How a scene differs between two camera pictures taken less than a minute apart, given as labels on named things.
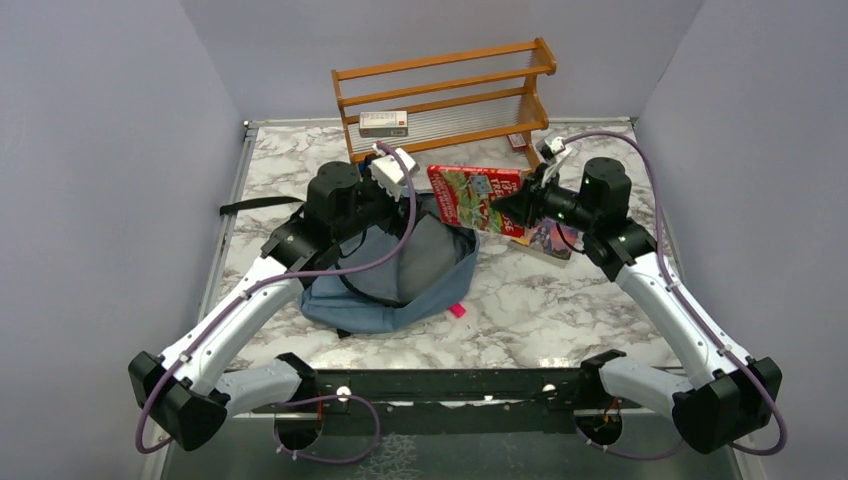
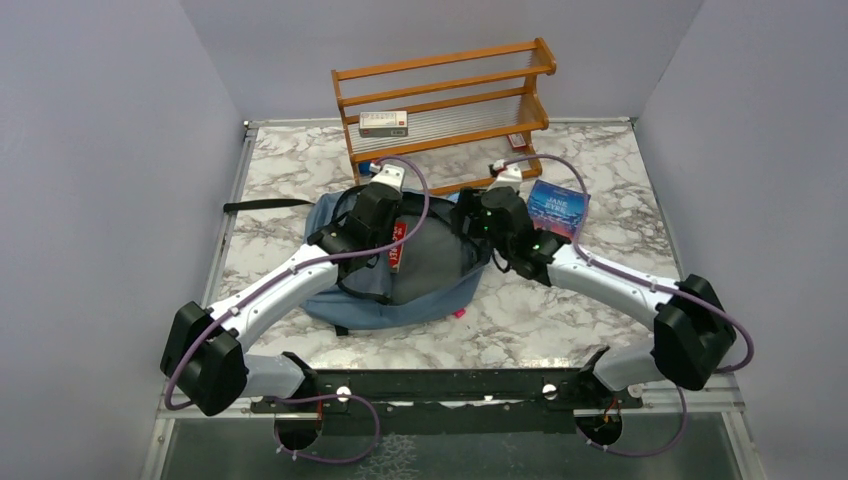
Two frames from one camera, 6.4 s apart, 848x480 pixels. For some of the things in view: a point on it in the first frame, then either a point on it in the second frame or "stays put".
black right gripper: [525, 205] to [470, 200]
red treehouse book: [463, 197] to [396, 252]
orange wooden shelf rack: [475, 97] stays put
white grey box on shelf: [379, 124] stays put
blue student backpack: [415, 271] stays put
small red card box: [517, 141] stays put
